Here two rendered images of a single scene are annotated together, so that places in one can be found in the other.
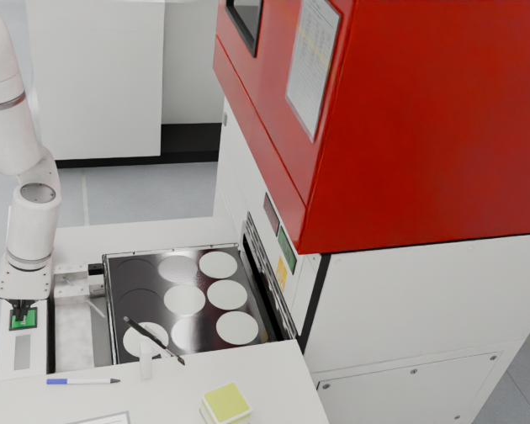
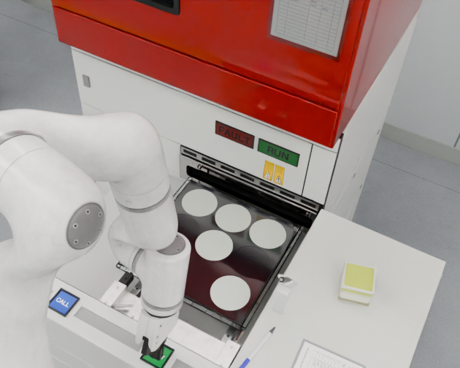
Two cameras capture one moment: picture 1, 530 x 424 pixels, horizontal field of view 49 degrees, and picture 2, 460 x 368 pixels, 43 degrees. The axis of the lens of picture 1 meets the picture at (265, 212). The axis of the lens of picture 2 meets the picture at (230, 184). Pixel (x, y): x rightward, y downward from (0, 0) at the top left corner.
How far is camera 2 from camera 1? 0.84 m
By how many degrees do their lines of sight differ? 32
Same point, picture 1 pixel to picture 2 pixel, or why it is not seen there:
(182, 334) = (245, 268)
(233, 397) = (358, 271)
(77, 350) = (196, 342)
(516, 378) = not seen: hidden behind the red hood
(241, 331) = (273, 234)
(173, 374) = (293, 293)
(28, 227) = (181, 275)
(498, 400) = not seen: hidden behind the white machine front
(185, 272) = (188, 227)
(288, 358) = (333, 224)
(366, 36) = not seen: outside the picture
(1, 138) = (169, 218)
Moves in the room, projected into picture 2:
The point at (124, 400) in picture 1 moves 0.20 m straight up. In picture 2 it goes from (292, 335) to (304, 288)
